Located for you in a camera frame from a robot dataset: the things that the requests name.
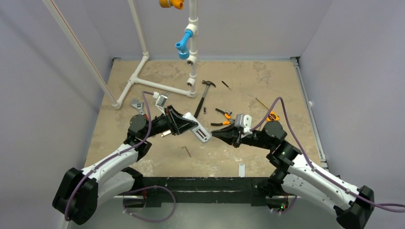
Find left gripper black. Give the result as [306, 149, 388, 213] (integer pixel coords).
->
[142, 106, 197, 140]

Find silver battery cover plate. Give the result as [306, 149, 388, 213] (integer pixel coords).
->
[238, 163, 245, 178]

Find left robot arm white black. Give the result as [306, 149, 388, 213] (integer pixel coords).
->
[52, 105, 211, 225]

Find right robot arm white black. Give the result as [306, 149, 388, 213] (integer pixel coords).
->
[212, 121, 374, 229]

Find gold battery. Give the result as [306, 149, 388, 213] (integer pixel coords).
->
[161, 131, 171, 137]

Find orange tape measure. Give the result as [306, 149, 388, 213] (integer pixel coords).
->
[255, 97, 279, 122]

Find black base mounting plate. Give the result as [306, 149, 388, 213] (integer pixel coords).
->
[123, 167, 297, 212]

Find blue pipe fitting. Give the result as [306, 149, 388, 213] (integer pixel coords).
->
[175, 30, 193, 60]

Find orange pipe fitting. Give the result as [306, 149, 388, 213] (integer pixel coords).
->
[159, 0, 184, 10]

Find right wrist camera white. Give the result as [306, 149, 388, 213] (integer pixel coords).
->
[234, 114, 252, 134]

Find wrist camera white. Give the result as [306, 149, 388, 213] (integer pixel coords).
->
[234, 114, 252, 134]
[153, 92, 168, 114]

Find orange handled pliers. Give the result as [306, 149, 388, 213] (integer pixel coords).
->
[211, 108, 236, 127]

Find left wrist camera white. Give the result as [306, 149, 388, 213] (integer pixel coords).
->
[153, 92, 168, 114]

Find adjustable wrench red handle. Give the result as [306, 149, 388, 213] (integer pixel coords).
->
[130, 98, 148, 118]

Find black handled hammer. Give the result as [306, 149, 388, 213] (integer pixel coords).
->
[194, 80, 216, 119]

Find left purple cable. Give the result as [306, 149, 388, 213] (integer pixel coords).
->
[64, 91, 176, 223]

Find purple cable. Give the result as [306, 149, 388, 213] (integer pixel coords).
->
[251, 96, 405, 213]
[64, 91, 176, 223]

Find aluminium rail frame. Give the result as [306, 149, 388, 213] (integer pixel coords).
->
[58, 57, 355, 229]

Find white PVC pipe frame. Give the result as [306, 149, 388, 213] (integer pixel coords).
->
[43, 0, 200, 110]

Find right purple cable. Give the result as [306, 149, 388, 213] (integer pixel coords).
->
[251, 96, 405, 213]

